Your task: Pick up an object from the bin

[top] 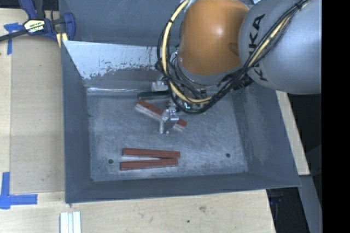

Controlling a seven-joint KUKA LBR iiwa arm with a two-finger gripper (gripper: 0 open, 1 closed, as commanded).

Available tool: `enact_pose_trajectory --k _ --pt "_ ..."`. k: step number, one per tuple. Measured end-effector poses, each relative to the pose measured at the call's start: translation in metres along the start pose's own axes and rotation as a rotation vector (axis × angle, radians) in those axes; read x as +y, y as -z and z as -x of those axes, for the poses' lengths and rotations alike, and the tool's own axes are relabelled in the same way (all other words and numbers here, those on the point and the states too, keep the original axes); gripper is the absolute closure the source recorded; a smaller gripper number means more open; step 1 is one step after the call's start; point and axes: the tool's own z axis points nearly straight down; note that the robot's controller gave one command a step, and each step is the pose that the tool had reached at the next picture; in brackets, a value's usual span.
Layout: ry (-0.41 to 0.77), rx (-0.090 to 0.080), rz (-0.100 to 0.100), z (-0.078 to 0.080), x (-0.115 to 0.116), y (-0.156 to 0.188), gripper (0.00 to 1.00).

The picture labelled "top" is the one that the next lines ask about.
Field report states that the grey metal bin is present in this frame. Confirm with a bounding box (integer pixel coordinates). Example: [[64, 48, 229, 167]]
[[57, 0, 302, 204]]

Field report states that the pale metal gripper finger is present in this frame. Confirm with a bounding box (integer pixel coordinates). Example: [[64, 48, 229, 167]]
[[159, 115, 171, 135], [168, 113, 180, 130]]

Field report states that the dark green flat block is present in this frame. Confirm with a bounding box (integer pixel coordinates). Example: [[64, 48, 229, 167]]
[[137, 90, 171, 100]]

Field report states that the red-brown block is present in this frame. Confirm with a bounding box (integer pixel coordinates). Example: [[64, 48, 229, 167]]
[[119, 158, 179, 171], [121, 147, 181, 159], [134, 99, 188, 133]]

